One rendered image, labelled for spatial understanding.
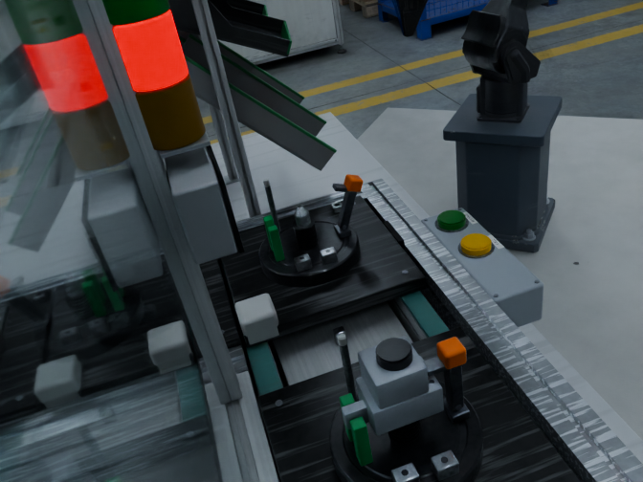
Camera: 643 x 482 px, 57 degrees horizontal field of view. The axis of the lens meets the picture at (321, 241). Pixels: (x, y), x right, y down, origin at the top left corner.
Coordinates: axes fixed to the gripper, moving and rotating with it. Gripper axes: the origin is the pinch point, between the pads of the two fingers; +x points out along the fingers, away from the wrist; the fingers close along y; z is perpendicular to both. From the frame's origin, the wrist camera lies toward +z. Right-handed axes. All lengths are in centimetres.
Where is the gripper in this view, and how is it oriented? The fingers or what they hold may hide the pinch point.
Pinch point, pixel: (407, 8)
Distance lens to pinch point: 81.5
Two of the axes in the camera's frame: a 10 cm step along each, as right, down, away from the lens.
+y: 2.9, 4.9, -8.2
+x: 1.2, 8.3, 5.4
